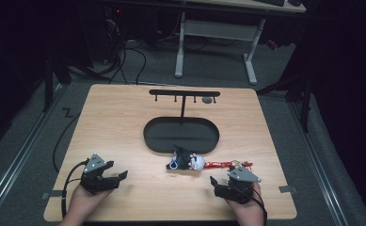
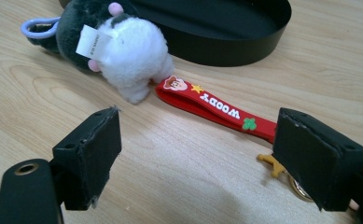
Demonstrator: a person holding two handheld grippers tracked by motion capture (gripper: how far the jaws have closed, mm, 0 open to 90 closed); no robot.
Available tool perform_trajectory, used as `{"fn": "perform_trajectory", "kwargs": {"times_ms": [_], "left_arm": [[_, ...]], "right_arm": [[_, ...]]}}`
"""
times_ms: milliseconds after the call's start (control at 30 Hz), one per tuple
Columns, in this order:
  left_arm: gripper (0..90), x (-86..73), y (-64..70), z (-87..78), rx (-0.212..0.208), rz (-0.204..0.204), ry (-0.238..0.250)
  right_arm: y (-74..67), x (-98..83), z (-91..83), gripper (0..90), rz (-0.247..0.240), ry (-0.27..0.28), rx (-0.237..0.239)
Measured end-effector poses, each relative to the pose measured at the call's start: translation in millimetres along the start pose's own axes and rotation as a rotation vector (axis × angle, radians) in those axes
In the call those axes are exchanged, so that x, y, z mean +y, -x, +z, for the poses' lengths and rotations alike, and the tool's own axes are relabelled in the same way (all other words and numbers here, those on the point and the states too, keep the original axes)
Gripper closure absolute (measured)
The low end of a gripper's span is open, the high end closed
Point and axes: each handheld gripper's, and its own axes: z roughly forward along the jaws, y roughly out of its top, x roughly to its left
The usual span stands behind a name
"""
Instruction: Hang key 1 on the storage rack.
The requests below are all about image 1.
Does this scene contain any plush keychain with red lanyard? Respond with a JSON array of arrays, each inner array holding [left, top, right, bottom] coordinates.
[[166, 144, 254, 172]]

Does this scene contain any person's left hand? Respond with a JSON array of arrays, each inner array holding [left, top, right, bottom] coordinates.
[[72, 185, 113, 218]]

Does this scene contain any black metal stand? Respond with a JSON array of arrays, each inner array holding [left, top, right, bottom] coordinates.
[[42, 55, 73, 113], [256, 70, 314, 134]]

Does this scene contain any metal floor rail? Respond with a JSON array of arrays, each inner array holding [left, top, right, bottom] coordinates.
[[0, 84, 65, 224], [287, 101, 350, 226]]

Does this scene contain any black key rack with tray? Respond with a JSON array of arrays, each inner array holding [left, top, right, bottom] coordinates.
[[143, 89, 221, 155]]

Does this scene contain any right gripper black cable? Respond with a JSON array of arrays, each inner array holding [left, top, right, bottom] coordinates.
[[250, 187, 268, 226]]

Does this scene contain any black keyboard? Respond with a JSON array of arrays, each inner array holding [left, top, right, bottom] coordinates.
[[254, 0, 286, 8]]

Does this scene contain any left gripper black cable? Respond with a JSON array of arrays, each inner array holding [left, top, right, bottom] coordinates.
[[61, 159, 90, 218]]

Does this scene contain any black floor cable bundle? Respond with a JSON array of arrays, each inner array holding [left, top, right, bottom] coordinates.
[[94, 18, 148, 86]]

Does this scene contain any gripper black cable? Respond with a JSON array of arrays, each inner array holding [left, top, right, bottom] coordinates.
[[250, 187, 268, 226], [61, 159, 90, 218]]

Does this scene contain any grey tape piece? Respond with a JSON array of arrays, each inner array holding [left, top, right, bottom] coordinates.
[[278, 185, 298, 194], [40, 189, 67, 201]]

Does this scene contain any white-legged desk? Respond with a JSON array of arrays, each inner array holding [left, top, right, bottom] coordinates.
[[174, 0, 308, 86]]

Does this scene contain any person's right hand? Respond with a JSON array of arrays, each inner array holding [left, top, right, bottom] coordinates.
[[225, 182, 265, 221]]

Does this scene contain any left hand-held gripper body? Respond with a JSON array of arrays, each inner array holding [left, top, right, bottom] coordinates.
[[80, 153, 115, 194]]

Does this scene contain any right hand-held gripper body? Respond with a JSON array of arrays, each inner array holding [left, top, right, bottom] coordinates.
[[222, 165, 263, 205]]

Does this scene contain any thin black floor cable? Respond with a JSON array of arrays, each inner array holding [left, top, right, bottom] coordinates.
[[52, 112, 82, 174]]

